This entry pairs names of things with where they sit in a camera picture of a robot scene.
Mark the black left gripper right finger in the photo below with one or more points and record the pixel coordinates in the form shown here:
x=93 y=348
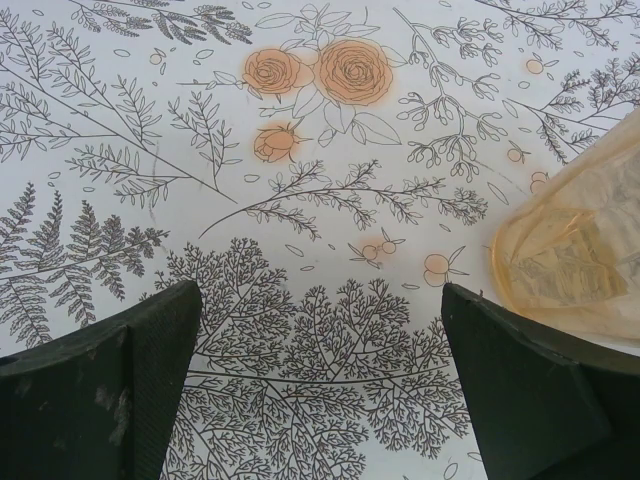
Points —
x=540 y=415

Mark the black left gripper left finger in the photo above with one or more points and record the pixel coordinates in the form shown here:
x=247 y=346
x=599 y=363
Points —
x=75 y=400

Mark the orange plastic glass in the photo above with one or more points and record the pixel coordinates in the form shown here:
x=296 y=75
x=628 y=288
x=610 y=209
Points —
x=575 y=225

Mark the floral table cover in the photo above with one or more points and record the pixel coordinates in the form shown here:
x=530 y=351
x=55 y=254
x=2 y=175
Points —
x=300 y=150

